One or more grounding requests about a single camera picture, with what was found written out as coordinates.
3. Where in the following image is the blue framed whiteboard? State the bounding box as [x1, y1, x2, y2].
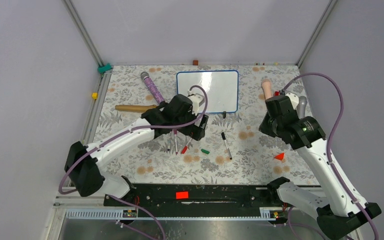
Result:
[176, 70, 239, 114]

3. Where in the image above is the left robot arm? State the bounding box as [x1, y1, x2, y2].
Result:
[63, 92, 208, 206]

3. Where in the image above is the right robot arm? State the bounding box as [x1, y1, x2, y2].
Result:
[259, 95, 382, 240]

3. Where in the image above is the purple whiteboard marker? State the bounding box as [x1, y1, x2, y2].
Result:
[173, 129, 179, 155]

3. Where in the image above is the blue whiteboard marker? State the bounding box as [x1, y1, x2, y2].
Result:
[166, 135, 172, 153]

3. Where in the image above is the red whiteboard marker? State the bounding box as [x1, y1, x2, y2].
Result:
[181, 137, 193, 155]

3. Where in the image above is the black whiteboard marker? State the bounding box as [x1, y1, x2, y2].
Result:
[221, 132, 233, 160]

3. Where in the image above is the silver toy microphone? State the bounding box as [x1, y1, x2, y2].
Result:
[296, 96, 308, 119]

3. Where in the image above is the red triangular block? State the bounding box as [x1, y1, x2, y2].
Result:
[274, 152, 285, 161]

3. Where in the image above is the pink toy microphone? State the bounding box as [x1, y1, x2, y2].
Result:
[261, 78, 274, 100]

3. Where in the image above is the tan toy microphone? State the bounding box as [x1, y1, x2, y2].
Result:
[114, 104, 157, 113]

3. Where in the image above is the purple glitter toy microphone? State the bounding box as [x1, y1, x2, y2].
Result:
[140, 71, 165, 105]

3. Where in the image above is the floral table mat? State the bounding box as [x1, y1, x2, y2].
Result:
[94, 65, 318, 186]

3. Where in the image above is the yellow cube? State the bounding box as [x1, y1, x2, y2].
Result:
[91, 92, 98, 100]

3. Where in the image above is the red tape label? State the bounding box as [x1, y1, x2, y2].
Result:
[175, 191, 189, 200]

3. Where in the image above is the teal corner block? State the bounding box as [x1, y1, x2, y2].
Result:
[97, 63, 113, 74]

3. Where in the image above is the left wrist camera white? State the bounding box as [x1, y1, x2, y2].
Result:
[187, 91, 206, 116]

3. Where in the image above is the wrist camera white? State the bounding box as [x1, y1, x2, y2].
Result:
[187, 91, 206, 116]
[285, 92, 300, 111]

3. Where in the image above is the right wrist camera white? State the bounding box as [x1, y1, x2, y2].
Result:
[285, 92, 300, 111]

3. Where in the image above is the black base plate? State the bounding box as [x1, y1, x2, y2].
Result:
[103, 183, 290, 218]

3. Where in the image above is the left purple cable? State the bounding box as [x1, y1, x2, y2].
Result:
[58, 85, 209, 240]

